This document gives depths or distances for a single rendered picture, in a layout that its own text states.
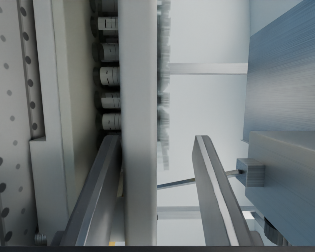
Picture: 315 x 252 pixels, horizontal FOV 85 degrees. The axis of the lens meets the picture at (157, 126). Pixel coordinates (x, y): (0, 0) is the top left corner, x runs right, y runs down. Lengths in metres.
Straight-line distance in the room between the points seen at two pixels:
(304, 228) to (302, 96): 0.35
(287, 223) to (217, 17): 4.21
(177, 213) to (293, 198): 1.12
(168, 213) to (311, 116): 1.04
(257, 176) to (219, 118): 3.41
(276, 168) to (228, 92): 3.59
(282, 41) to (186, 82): 3.08
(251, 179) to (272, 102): 0.38
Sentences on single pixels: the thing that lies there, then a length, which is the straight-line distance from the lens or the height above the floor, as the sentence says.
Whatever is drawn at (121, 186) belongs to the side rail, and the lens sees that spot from 0.22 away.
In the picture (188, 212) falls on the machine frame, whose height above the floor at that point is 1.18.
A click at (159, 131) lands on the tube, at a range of 0.17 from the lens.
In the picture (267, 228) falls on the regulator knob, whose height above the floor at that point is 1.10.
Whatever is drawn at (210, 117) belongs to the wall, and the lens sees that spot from 3.60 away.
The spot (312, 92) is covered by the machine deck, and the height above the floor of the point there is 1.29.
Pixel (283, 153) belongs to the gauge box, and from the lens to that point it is 0.23.
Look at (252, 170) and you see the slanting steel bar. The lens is 0.25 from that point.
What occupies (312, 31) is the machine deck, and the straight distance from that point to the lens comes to 0.54.
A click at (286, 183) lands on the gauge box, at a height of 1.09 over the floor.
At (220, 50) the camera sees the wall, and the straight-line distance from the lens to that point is 4.02.
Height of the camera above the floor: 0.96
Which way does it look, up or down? 1 degrees up
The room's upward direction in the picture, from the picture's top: 90 degrees clockwise
